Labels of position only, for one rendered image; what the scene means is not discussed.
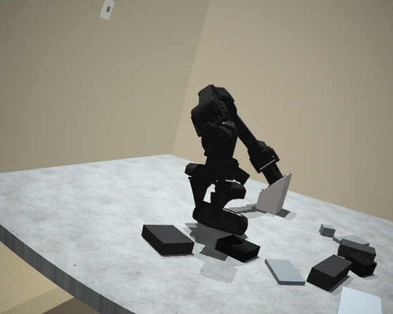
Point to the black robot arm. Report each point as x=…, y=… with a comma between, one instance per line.
x=216, y=106

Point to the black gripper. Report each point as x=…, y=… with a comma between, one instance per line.
x=215, y=171

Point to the dark grey switch panel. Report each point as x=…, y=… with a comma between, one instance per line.
x=227, y=220

